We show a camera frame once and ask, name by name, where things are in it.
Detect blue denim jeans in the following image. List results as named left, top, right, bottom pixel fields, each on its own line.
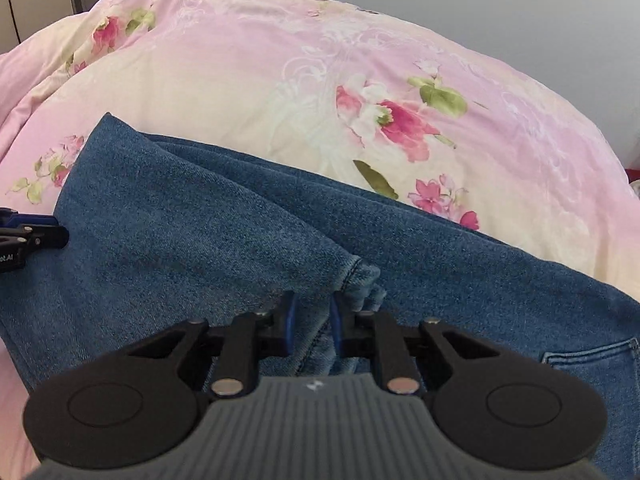
left=1, top=115, right=639, bottom=479

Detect pink floral duvet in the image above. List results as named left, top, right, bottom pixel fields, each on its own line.
left=1, top=0, right=639, bottom=479

